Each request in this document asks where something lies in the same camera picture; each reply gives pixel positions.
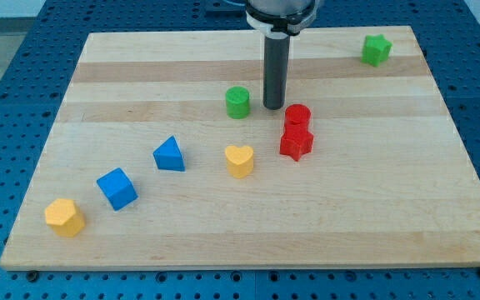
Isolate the yellow heart block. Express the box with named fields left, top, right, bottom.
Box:
left=224, top=145, right=254, bottom=178

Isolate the green cylinder block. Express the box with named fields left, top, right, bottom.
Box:
left=225, top=86, right=250, bottom=119

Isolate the red star block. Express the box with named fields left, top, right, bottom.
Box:
left=279, top=126, right=314, bottom=162

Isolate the red cylinder block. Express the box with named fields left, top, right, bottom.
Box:
left=284, top=103, right=312, bottom=130

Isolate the blue triangle block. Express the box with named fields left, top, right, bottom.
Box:
left=152, top=136, right=185, bottom=172

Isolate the wooden board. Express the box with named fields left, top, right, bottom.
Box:
left=0, top=26, right=480, bottom=271

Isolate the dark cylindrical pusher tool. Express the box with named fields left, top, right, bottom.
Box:
left=262, top=37, right=290, bottom=110

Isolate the blue cube block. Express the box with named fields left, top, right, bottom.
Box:
left=97, top=167, right=138, bottom=211

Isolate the green star block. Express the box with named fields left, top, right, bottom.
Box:
left=362, top=34, right=393, bottom=67

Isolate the yellow hexagon block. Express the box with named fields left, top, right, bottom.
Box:
left=44, top=198, right=86, bottom=238

